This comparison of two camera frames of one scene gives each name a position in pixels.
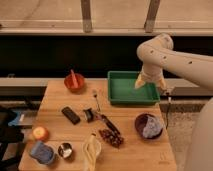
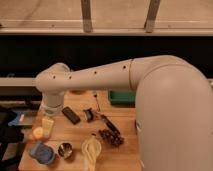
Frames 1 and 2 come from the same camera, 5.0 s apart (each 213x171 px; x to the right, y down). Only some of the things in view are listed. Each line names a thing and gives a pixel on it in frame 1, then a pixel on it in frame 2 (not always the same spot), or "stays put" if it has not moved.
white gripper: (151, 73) -> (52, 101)
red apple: (40, 133) stays put
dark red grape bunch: (113, 138) stays put
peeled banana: (90, 150) stays put
